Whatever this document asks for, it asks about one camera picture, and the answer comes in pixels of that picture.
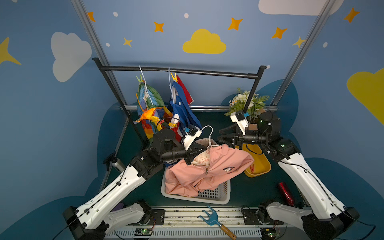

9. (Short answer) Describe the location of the white wire hanger pink jacket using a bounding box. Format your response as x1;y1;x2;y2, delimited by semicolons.
202;125;219;148

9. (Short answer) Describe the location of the pink kids jacket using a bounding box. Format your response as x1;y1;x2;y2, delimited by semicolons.
165;144;254;198

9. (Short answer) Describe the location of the blue red white jacket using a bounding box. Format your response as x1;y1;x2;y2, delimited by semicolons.
168;75;202;142

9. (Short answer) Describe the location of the yellow clothespin top blue jacket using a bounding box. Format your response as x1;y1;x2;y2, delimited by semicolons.
171;73;178;82

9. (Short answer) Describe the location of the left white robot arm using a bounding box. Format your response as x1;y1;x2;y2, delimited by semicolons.
63;129;212;240

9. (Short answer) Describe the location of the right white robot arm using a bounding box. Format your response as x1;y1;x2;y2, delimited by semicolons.
219;111;360;240

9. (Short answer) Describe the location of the white hanger rainbow jacket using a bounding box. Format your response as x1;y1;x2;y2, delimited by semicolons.
139;65;154;105

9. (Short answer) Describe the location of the artificial white flowers plant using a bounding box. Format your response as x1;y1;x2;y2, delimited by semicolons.
225;89;270;124

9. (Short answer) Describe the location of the yellow plastic tray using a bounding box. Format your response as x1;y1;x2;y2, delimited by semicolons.
243;144;272;178

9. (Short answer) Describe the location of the white plastic laundry basket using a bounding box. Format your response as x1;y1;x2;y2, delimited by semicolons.
161;168;231;205

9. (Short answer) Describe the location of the rainbow striped jacket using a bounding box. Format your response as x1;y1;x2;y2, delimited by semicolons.
134;83;173;142

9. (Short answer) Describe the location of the blue garden fork tool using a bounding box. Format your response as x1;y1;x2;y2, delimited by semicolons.
199;205;237;240

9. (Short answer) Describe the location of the green clothespin rainbow jacket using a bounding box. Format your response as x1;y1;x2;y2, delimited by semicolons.
136;75;145;84

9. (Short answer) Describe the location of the purple silicone spatula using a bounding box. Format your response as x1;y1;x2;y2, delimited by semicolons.
112;203;125;212

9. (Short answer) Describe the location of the black clothes rack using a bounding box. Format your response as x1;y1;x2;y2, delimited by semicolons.
92;58;267;146

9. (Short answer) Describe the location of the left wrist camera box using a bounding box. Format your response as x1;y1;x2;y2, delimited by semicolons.
183;125;202;150

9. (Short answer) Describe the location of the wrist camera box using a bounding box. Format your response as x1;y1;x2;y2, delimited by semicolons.
183;125;202;150
230;111;250;135

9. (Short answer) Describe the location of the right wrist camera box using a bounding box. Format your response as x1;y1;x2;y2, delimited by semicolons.
230;111;250;135

